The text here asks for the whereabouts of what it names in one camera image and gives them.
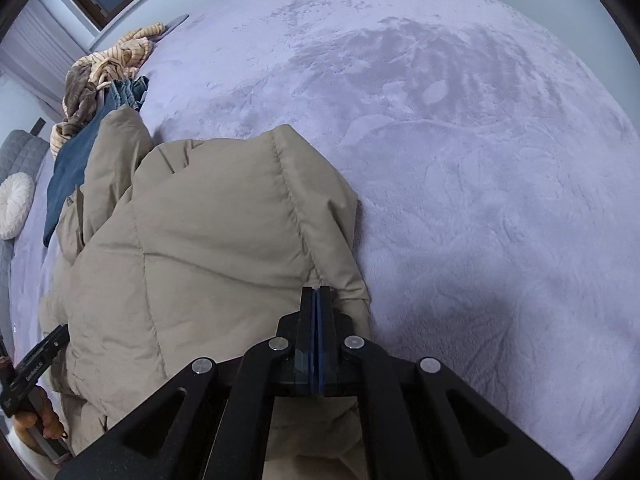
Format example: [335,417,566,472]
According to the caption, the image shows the beige puffer jacket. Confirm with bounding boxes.
[39,106,370,452]

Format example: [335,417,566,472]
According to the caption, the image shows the brown striped plush clothes pile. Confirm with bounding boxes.
[49,23,168,158]

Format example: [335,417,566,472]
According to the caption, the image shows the person's left hand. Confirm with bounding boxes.
[13,386,65,453]

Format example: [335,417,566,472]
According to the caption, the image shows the white round cushion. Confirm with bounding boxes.
[0,172,35,240]

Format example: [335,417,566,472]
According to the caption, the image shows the folded blue jeans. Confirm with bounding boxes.
[42,76,149,247]

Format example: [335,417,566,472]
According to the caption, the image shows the lavender fleece bed blanket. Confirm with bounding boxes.
[6,0,640,480]

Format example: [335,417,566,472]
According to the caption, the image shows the grey quilted headboard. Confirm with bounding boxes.
[0,130,49,346]

